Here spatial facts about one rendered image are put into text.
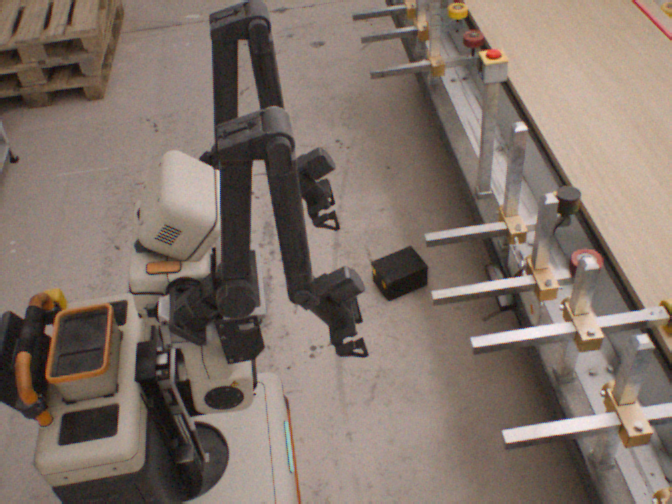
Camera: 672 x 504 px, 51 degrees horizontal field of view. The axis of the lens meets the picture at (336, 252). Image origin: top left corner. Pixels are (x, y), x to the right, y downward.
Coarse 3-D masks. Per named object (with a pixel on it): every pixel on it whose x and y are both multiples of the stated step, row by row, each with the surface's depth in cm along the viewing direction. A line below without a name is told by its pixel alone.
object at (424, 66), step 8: (464, 56) 283; (408, 64) 282; (416, 64) 282; (424, 64) 281; (448, 64) 282; (456, 64) 283; (464, 64) 283; (472, 64) 283; (376, 72) 281; (384, 72) 281; (392, 72) 281; (400, 72) 282; (408, 72) 282; (416, 72) 283
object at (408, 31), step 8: (440, 24) 298; (448, 24) 298; (456, 24) 298; (376, 32) 298; (384, 32) 298; (392, 32) 297; (400, 32) 297; (408, 32) 298; (416, 32) 298; (360, 40) 300; (368, 40) 298; (376, 40) 298; (384, 40) 299
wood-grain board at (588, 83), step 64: (512, 0) 296; (576, 0) 291; (640, 0) 286; (512, 64) 260; (576, 64) 256; (640, 64) 252; (576, 128) 229; (640, 128) 226; (640, 192) 204; (640, 256) 187
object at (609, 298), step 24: (456, 0) 316; (480, 48) 289; (504, 96) 267; (504, 120) 271; (528, 120) 244; (528, 144) 248; (528, 168) 252; (552, 168) 227; (552, 192) 231; (576, 216) 213; (576, 240) 216; (600, 288) 204; (624, 288) 188; (600, 312) 206; (624, 312) 190; (624, 336) 192; (648, 384) 182
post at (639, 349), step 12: (636, 336) 136; (648, 336) 137; (636, 348) 135; (648, 348) 135; (624, 360) 141; (636, 360) 137; (648, 360) 138; (624, 372) 142; (636, 372) 140; (624, 384) 143; (636, 384) 143; (624, 396) 146; (636, 396) 146; (600, 444) 162; (612, 444) 159; (600, 456) 163; (612, 456) 163
